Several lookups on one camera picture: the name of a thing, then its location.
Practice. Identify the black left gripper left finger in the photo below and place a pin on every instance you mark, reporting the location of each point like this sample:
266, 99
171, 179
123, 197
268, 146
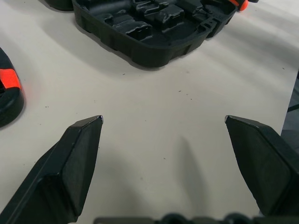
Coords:
58, 177

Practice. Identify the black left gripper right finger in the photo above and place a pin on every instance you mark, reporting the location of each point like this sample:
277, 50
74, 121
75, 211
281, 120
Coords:
266, 168

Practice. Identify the black orange tape measure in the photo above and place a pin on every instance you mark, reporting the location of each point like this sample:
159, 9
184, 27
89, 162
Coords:
9, 102

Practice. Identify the black tool case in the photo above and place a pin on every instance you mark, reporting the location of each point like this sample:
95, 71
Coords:
149, 49

